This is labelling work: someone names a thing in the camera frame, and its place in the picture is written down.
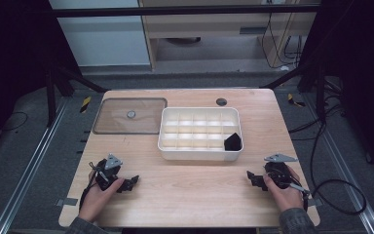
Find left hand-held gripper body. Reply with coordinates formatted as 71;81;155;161
92;153;124;192

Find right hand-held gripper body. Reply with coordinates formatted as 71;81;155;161
263;153;299;190

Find black sock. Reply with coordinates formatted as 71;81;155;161
223;132;243;152

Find white divided storage box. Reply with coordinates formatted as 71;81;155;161
157;106;244;163

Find person's right hand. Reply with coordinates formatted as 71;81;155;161
262;167;305;214

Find person's left hand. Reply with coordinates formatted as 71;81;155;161
78;176;126;224

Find transparent box lid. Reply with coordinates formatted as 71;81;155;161
92;97;168;136

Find yellow black striped tape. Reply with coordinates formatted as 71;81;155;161
287;93;306;108
79;96;93;114

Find black metal stand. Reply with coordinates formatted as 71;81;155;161
259;62;327;125
44;62;109;129

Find black curtain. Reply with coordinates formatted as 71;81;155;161
300;0;374;179
0;0;83;160

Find white cabinet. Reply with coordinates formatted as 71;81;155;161
49;0;152;68

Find light wooden desk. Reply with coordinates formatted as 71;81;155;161
137;0;321;71

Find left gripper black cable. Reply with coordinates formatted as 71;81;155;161
78;161;99;213

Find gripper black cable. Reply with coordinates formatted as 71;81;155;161
78;161;99;213
287;180;312;213

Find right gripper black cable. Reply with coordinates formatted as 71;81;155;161
287;180;312;213

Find looped black floor cable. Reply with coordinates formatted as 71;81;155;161
309;121;368;216

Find grey metal bracket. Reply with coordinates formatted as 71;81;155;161
56;197;79;208
307;198;323;209

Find aluminium floor rail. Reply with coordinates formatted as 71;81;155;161
0;97;70;234
303;92;374;234

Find thin black floor cable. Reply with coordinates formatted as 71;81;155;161
1;111;29;134

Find hanging black desk cables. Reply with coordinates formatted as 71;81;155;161
260;12;304;70

